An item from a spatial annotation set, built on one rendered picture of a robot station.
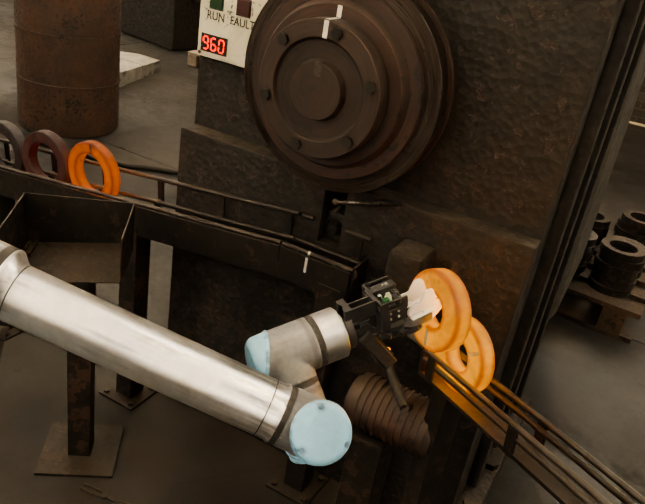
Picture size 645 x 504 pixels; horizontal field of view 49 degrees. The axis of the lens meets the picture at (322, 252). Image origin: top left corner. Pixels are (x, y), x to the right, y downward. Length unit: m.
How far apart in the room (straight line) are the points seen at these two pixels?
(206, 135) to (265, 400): 1.01
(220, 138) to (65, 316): 0.94
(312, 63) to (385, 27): 0.16
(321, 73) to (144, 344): 0.68
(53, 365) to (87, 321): 1.44
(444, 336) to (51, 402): 1.37
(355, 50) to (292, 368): 0.62
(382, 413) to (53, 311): 0.79
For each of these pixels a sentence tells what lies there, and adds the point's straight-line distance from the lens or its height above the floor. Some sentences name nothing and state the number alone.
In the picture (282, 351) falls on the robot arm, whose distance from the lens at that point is 1.14.
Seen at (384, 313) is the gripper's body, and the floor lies 0.86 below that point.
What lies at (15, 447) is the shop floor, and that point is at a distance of 2.17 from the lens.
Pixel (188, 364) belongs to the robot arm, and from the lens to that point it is 1.00.
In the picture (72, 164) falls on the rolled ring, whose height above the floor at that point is 0.68.
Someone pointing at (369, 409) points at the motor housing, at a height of 0.50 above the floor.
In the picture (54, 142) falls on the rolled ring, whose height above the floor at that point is 0.73.
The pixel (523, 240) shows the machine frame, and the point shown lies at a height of 0.87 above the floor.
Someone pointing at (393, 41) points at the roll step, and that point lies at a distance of 1.43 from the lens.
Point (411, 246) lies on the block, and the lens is 1.59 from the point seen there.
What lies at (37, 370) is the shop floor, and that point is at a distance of 2.43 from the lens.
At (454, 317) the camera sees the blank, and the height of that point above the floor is 0.85.
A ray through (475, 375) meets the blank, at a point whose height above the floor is 0.70.
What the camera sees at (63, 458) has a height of 0.01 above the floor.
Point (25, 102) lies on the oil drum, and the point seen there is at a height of 0.17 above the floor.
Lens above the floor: 1.45
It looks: 26 degrees down
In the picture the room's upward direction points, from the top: 10 degrees clockwise
